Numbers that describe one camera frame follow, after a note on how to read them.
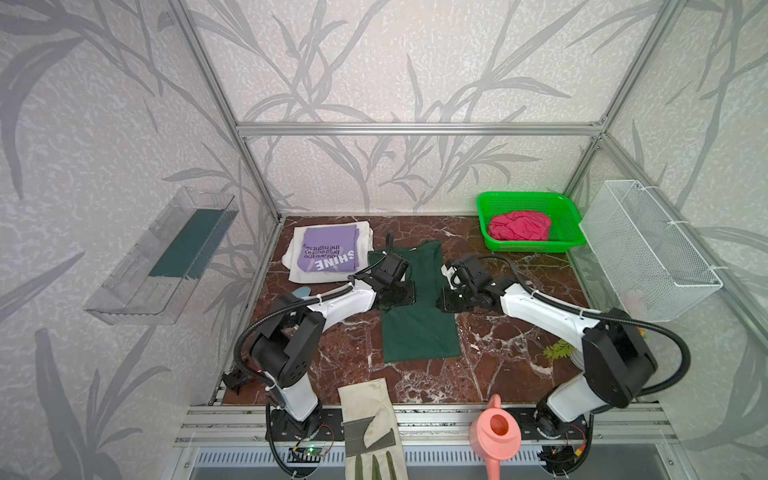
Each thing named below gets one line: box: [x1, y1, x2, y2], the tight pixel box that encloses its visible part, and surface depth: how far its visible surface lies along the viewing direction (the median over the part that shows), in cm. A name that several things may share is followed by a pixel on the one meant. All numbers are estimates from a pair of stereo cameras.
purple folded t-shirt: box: [297, 225, 360, 273], surface depth 107 cm
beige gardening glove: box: [338, 378, 409, 480], surface depth 73 cm
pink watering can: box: [469, 394, 522, 480], surface depth 64 cm
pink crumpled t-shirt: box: [488, 211, 551, 241], surface depth 113 cm
